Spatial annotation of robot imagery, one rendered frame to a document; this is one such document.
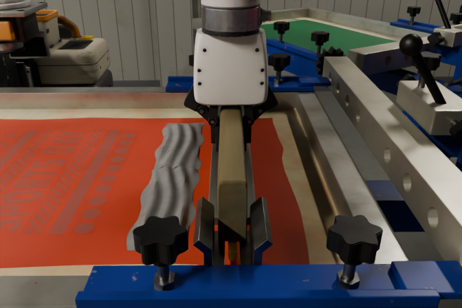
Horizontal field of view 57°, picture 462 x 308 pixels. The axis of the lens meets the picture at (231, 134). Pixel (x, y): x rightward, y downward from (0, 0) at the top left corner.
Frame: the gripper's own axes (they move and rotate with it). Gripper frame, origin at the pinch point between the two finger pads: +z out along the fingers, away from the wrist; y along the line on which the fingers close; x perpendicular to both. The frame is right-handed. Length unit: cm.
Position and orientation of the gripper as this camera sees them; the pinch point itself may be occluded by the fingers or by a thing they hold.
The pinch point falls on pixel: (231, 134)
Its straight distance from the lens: 61.4
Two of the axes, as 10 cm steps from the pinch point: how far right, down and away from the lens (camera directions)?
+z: 0.0, 9.1, 4.2
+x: 0.1, 4.2, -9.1
